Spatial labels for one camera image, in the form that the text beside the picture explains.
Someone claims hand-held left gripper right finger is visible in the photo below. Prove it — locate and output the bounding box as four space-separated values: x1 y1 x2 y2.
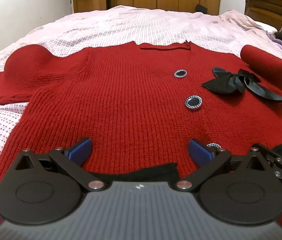
175 138 274 191

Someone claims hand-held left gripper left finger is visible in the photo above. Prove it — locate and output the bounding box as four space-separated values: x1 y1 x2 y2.
15 137 107 191

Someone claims red knit cardigan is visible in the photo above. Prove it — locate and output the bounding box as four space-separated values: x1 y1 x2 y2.
0 41 282 240

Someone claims white pillow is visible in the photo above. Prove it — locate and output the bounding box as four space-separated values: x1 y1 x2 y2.
255 21 277 33

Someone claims pink checked bed sheet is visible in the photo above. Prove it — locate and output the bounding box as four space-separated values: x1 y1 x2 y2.
0 4 282 188

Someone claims wooden headboard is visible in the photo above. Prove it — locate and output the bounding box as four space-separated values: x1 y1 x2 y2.
244 0 282 30

